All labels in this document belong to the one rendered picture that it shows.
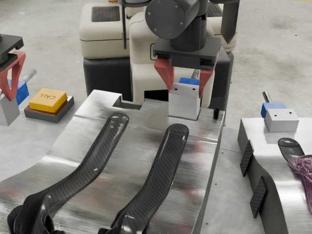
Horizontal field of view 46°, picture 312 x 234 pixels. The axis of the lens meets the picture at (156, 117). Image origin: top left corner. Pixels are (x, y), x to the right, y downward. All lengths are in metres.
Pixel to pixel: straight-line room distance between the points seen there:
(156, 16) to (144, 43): 0.47
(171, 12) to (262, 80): 2.14
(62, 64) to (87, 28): 1.54
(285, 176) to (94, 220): 0.28
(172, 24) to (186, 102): 0.19
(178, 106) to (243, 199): 0.19
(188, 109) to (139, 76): 0.35
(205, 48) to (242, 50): 2.37
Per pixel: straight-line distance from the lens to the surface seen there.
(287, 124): 0.71
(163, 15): 0.49
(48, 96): 0.84
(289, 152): 0.68
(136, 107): 0.72
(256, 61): 2.82
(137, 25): 0.99
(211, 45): 0.60
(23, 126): 0.83
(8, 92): 0.62
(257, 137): 0.69
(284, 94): 2.48
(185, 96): 0.63
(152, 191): 0.54
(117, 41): 1.24
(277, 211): 0.55
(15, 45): 0.59
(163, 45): 0.60
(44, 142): 0.77
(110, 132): 0.64
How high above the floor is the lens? 1.28
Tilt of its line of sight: 37 degrees down
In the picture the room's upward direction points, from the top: straight up
